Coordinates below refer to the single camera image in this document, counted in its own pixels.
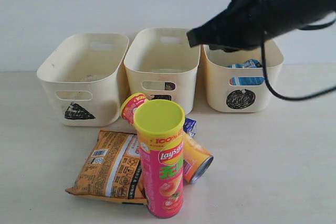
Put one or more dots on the cream bin with square mark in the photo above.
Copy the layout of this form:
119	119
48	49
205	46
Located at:
160	55

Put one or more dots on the cream bin with circle mark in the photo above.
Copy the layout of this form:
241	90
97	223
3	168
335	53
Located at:
223	97

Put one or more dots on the blue white milk carton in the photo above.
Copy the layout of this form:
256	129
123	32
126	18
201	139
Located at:
189	127

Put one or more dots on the pink Lays chip can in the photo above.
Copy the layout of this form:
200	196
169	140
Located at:
159	126

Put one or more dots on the orange noodle packet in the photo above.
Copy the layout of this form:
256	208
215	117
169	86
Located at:
112	171

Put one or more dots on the cream bin with triangle mark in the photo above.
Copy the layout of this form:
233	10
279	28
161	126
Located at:
85	79

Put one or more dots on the yellow Lays chip can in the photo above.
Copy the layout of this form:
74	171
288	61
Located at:
196	158

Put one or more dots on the purple juice carton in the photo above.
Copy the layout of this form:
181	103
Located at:
169	86

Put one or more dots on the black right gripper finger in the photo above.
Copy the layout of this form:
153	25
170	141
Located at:
214	33
225	48

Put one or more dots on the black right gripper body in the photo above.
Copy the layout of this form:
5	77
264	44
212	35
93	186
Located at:
245	23

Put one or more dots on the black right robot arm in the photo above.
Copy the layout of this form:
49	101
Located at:
282	16

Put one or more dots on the blue snack packet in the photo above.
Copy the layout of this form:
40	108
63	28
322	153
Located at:
246	81

